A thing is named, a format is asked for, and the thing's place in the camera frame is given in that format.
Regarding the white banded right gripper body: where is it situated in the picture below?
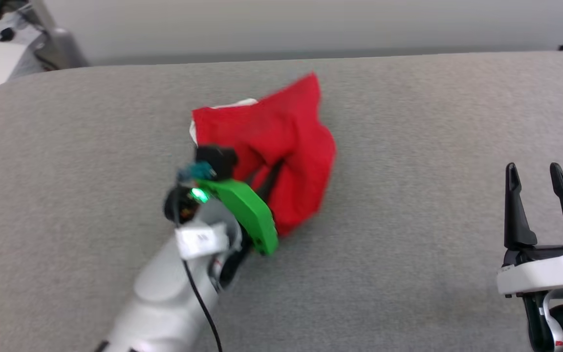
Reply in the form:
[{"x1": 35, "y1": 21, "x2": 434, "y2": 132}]
[{"x1": 497, "y1": 243, "x2": 563, "y2": 299}]

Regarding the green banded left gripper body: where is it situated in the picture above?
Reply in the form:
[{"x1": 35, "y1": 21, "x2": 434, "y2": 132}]
[{"x1": 164, "y1": 178, "x2": 279, "y2": 256}]

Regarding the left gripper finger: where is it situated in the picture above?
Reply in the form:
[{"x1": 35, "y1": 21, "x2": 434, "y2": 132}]
[{"x1": 247, "y1": 161, "x2": 284, "y2": 201}]

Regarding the red basketball jersey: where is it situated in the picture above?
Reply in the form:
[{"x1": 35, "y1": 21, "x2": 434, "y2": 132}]
[{"x1": 190, "y1": 72, "x2": 337, "y2": 238}]

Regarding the white label tag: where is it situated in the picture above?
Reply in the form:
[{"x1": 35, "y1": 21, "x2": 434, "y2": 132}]
[{"x1": 175, "y1": 222, "x2": 230, "y2": 260}]

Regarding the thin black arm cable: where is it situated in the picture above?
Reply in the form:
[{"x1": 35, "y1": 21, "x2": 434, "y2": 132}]
[{"x1": 176, "y1": 188, "x2": 223, "y2": 352}]

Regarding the grey metal frame stand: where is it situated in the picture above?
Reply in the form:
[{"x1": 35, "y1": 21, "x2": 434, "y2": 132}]
[{"x1": 18, "y1": 0, "x2": 89, "y2": 74}]

